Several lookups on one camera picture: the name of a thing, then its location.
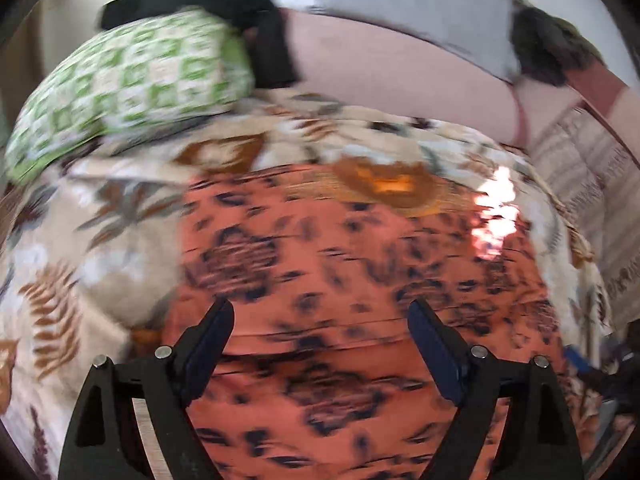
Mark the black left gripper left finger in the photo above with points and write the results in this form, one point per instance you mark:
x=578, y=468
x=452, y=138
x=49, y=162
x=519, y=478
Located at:
x=130, y=419

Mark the orange black floral garment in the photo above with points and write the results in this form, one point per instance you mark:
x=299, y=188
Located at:
x=320, y=378

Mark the cream leaf-pattern fleece blanket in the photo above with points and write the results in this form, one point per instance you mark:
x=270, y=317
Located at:
x=94, y=249

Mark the striped beige pillow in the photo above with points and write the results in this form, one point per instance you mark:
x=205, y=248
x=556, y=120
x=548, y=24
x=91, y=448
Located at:
x=595, y=178

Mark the green white patterned pillow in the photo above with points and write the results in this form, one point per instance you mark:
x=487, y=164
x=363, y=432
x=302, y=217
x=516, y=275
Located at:
x=132, y=79

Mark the dark furry item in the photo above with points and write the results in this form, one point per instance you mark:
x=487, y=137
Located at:
x=547, y=47

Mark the pink bedsheet mattress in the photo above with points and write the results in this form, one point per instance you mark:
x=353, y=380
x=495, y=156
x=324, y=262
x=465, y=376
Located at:
x=373, y=66

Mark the black cloth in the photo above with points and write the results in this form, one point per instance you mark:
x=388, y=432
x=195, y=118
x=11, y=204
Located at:
x=260, y=22

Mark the grey pillow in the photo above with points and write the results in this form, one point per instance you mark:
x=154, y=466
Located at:
x=476, y=30

